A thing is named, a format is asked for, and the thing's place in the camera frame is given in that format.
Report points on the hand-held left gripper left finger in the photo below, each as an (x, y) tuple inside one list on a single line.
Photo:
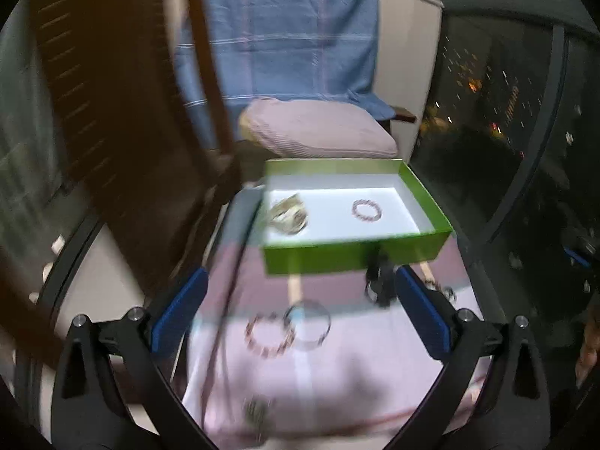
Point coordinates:
[(180, 311)]

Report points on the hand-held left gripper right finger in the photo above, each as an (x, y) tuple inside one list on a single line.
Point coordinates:
[(422, 311)]

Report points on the clear bangle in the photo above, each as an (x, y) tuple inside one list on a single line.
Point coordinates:
[(326, 333)]

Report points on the green cardboard box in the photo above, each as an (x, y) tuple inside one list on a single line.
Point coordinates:
[(328, 255)]

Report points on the pink cloth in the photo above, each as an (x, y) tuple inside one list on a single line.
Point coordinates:
[(351, 384)]

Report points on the small gold trinket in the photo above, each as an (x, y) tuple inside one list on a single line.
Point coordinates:
[(258, 415)]

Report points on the dark glass window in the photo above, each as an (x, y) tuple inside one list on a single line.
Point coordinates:
[(492, 126)]

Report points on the pink cushion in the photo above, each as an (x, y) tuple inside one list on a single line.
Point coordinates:
[(318, 126)]

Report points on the blue plaid cloth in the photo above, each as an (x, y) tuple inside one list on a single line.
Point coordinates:
[(281, 33)]

